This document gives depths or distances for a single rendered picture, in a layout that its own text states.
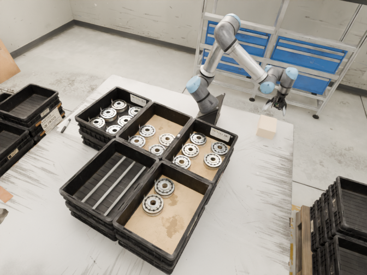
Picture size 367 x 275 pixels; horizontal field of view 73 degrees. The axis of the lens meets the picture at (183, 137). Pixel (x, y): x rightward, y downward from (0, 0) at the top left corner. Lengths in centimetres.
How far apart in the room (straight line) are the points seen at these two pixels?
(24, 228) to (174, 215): 74
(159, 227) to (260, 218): 57
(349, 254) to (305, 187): 85
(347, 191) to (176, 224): 138
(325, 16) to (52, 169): 354
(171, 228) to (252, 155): 81
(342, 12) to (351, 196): 249
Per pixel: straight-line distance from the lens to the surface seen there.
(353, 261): 204
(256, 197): 155
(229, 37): 147
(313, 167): 293
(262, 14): 392
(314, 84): 336
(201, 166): 142
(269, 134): 188
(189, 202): 128
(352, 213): 209
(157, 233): 120
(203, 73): 177
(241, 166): 165
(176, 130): 159
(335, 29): 402
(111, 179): 137
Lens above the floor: 194
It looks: 45 degrees down
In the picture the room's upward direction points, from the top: 7 degrees clockwise
